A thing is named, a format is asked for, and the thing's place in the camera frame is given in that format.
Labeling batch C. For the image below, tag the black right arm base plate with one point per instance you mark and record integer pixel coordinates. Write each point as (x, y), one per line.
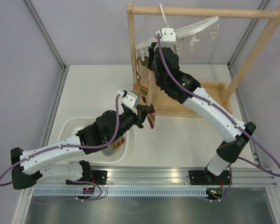
(204, 177)

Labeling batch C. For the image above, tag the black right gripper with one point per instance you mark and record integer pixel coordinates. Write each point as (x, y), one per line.
(150, 50)

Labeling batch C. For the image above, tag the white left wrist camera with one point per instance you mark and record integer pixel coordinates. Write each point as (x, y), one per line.
(129, 99)

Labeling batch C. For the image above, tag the white slotted cable duct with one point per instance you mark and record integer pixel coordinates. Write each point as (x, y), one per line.
(121, 191)

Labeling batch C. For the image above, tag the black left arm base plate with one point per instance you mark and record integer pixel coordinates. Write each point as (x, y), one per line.
(98, 177)

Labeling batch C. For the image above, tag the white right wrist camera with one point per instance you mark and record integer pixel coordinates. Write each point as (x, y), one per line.
(167, 37)

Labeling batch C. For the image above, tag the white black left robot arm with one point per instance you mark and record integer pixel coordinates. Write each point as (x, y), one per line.
(33, 166)

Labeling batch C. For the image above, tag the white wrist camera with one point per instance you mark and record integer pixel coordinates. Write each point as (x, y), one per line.
(129, 99)
(167, 37)

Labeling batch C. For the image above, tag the white perforated plastic basket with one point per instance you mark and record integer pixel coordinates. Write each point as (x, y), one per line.
(111, 155)

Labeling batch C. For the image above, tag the beige sock olive toe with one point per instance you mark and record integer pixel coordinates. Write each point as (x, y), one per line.
(151, 88)
(143, 84)

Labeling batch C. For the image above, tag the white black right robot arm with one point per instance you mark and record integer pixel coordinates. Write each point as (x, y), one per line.
(187, 91)

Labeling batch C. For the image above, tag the wooden hanging rack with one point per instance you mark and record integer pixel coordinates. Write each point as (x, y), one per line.
(221, 93)

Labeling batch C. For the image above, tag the aluminium mounting rail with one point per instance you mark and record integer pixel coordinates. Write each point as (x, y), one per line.
(128, 176)

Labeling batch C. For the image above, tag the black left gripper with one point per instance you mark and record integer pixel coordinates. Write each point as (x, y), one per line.
(142, 112)

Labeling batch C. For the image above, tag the white plastic clip hanger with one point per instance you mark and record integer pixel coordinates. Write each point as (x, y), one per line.
(192, 30)

